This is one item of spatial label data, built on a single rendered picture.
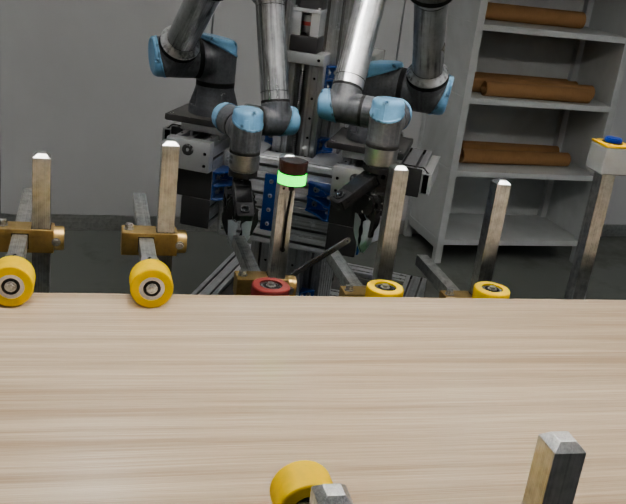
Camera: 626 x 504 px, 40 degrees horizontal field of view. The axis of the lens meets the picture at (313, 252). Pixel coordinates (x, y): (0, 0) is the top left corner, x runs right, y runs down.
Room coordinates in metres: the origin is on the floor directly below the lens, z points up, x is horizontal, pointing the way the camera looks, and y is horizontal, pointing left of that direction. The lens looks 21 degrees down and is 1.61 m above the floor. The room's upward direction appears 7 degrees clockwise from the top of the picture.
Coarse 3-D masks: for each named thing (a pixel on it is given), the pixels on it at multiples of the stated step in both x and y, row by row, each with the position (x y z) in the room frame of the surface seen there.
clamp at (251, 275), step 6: (234, 276) 1.77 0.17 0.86; (240, 276) 1.75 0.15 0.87; (246, 276) 1.76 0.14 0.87; (252, 276) 1.76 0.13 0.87; (258, 276) 1.76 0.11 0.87; (264, 276) 1.77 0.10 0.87; (288, 276) 1.79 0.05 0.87; (294, 276) 1.79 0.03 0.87; (234, 282) 1.77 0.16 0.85; (240, 282) 1.74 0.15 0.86; (246, 282) 1.74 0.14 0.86; (288, 282) 1.77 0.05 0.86; (294, 282) 1.78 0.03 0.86; (234, 288) 1.76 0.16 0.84; (240, 288) 1.74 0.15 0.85; (246, 288) 1.74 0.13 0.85; (294, 288) 1.77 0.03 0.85; (234, 294) 1.75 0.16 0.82; (240, 294) 1.74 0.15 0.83; (246, 294) 1.74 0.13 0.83; (294, 294) 1.77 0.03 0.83
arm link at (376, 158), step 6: (366, 150) 1.92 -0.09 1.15; (372, 150) 1.90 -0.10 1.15; (378, 150) 1.89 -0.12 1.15; (396, 150) 1.94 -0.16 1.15; (366, 156) 1.91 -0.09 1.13; (372, 156) 1.90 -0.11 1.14; (378, 156) 1.89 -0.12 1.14; (384, 156) 1.89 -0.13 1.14; (390, 156) 1.90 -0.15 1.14; (396, 156) 1.92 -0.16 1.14; (366, 162) 1.91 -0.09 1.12; (372, 162) 1.90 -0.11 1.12; (378, 162) 1.89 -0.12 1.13; (384, 162) 1.89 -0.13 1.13; (390, 162) 1.90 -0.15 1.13; (378, 168) 1.90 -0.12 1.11; (384, 168) 1.90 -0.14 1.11
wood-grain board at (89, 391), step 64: (0, 320) 1.35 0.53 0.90; (64, 320) 1.38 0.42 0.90; (128, 320) 1.41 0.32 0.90; (192, 320) 1.44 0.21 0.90; (256, 320) 1.48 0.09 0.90; (320, 320) 1.51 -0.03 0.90; (384, 320) 1.55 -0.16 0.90; (448, 320) 1.59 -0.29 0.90; (512, 320) 1.63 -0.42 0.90; (576, 320) 1.67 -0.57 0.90; (0, 384) 1.14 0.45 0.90; (64, 384) 1.16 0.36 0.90; (128, 384) 1.19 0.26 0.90; (192, 384) 1.21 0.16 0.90; (256, 384) 1.24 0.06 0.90; (320, 384) 1.27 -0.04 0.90; (384, 384) 1.29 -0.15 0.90; (448, 384) 1.32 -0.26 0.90; (512, 384) 1.35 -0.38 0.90; (576, 384) 1.38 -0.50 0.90; (0, 448) 0.98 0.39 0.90; (64, 448) 1.00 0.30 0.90; (128, 448) 1.02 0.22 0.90; (192, 448) 1.04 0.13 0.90; (256, 448) 1.06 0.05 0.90; (320, 448) 1.08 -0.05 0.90; (384, 448) 1.10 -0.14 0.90; (448, 448) 1.12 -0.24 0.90; (512, 448) 1.14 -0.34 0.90
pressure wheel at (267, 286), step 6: (252, 282) 1.64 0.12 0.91; (258, 282) 1.65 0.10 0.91; (264, 282) 1.66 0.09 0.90; (270, 282) 1.64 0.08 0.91; (276, 282) 1.66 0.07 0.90; (282, 282) 1.66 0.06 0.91; (252, 288) 1.63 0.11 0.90; (258, 288) 1.61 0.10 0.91; (264, 288) 1.62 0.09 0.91; (270, 288) 1.63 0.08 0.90; (276, 288) 1.63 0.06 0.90; (282, 288) 1.63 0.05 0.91; (288, 288) 1.63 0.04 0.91; (252, 294) 1.62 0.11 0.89; (258, 294) 1.61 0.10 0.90; (264, 294) 1.60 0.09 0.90; (270, 294) 1.60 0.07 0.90; (276, 294) 1.61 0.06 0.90; (282, 294) 1.61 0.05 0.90; (288, 294) 1.63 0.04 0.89
